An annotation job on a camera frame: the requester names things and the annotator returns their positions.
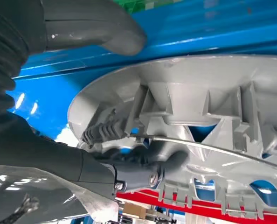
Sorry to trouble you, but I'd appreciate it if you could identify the blue metal shelf rack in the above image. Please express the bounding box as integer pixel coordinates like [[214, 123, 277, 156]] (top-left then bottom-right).
[[5, 0, 277, 224]]

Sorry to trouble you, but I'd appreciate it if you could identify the clear plastic film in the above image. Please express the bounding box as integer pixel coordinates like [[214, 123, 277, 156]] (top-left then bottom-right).
[[0, 165, 119, 224]]

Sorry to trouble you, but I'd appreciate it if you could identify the brown cardboard box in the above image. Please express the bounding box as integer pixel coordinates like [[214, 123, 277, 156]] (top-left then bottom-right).
[[123, 202, 147, 220]]

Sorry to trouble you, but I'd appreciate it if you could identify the green plastic crate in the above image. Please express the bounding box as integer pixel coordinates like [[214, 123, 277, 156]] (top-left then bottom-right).
[[112, 0, 183, 14]]

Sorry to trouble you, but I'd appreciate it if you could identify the red barrier belt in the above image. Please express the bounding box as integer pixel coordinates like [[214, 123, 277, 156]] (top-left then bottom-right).
[[116, 189, 277, 224]]

